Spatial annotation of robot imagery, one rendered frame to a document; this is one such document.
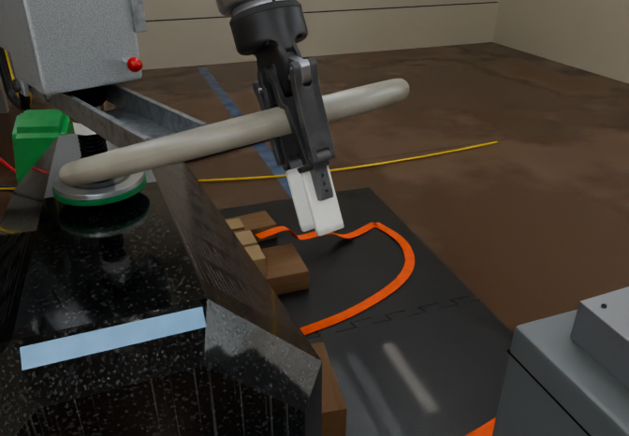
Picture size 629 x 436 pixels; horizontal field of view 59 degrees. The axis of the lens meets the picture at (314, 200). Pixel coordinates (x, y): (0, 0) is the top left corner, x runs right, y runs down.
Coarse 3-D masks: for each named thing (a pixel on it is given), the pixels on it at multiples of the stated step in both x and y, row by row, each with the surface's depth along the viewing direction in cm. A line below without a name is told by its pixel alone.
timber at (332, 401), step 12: (324, 348) 187; (324, 360) 182; (324, 372) 177; (324, 384) 173; (336, 384) 173; (324, 396) 169; (336, 396) 169; (324, 408) 164; (336, 408) 164; (324, 420) 165; (336, 420) 166; (324, 432) 167; (336, 432) 168
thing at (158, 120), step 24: (48, 96) 127; (72, 96) 117; (120, 96) 124; (144, 96) 116; (96, 120) 107; (120, 120) 116; (144, 120) 116; (168, 120) 108; (192, 120) 101; (120, 144) 101
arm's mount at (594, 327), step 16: (624, 288) 92; (592, 304) 89; (608, 304) 89; (624, 304) 89; (576, 320) 91; (592, 320) 88; (608, 320) 86; (624, 320) 86; (576, 336) 92; (592, 336) 88; (608, 336) 85; (624, 336) 83; (592, 352) 89; (608, 352) 86; (624, 352) 83; (608, 368) 86; (624, 368) 83; (624, 384) 84
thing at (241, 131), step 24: (336, 96) 59; (360, 96) 61; (384, 96) 64; (240, 120) 56; (264, 120) 56; (336, 120) 60; (144, 144) 57; (168, 144) 56; (192, 144) 55; (216, 144) 55; (240, 144) 56; (72, 168) 63; (96, 168) 59; (120, 168) 58; (144, 168) 57
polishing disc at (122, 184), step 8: (128, 176) 138; (136, 176) 138; (56, 184) 133; (64, 184) 133; (88, 184) 133; (96, 184) 133; (104, 184) 133; (112, 184) 133; (120, 184) 133; (128, 184) 133; (136, 184) 135; (56, 192) 131; (64, 192) 129; (72, 192) 129; (80, 192) 129; (88, 192) 129; (96, 192) 129; (104, 192) 129; (112, 192) 130; (120, 192) 131
